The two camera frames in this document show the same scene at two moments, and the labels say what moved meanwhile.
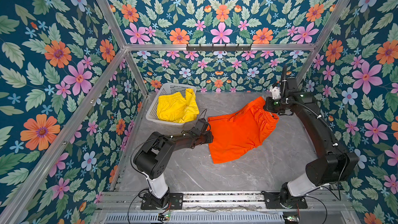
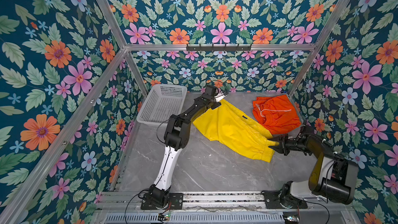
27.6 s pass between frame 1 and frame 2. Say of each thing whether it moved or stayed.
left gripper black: moved
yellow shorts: moved
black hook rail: stayed
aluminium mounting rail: stayed
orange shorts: moved
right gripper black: moved
